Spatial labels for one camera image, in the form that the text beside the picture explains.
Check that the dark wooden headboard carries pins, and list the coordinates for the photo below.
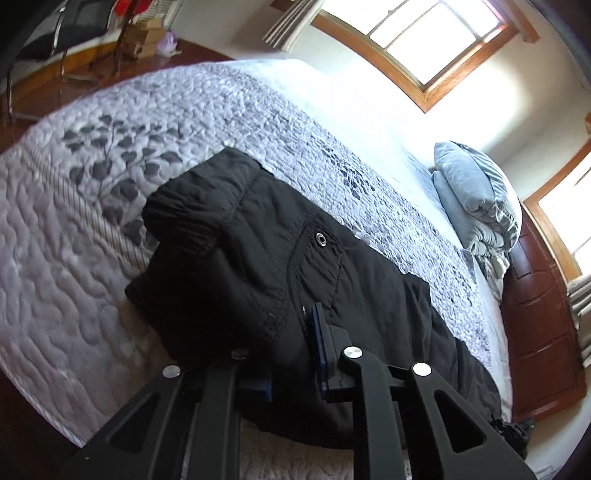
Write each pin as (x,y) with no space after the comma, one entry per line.
(535,314)

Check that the pale purple plastic container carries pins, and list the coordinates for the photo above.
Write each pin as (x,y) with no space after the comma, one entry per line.
(168,44)

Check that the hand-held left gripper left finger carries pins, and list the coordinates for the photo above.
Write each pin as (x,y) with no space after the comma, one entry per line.
(261,391)

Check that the cardboard box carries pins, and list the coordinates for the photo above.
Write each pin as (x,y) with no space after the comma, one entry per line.
(148,30)
(141,48)

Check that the white striped curtain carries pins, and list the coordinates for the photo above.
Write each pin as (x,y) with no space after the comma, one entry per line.
(582,300)
(291,25)

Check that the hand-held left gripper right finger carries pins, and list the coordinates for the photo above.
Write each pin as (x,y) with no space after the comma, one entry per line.
(318,350)

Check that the wide wooden-framed window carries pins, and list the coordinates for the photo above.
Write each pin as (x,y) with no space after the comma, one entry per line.
(438,27)

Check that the narrow wooden-framed window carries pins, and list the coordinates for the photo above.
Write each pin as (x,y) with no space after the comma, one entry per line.
(568,212)

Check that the black pants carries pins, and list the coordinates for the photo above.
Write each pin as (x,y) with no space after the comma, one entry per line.
(258,240)

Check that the black metal-framed chair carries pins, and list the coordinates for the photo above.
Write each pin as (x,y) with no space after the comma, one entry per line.
(87,14)

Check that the grey quilted leaf-print bedspread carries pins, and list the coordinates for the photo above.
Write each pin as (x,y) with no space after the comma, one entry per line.
(69,258)

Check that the wooden coat rack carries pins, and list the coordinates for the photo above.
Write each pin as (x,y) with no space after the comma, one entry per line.
(123,46)

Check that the red hanging bag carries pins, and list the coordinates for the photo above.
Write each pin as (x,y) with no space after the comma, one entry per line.
(131,5)

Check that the folded grey-blue duvet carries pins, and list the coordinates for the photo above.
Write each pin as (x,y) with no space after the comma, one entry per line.
(466,184)

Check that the light blue bed sheet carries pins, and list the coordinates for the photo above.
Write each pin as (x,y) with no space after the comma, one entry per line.
(364,124)

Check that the crumpled grey blanket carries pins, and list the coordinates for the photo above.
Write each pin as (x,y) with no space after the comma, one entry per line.
(489,270)

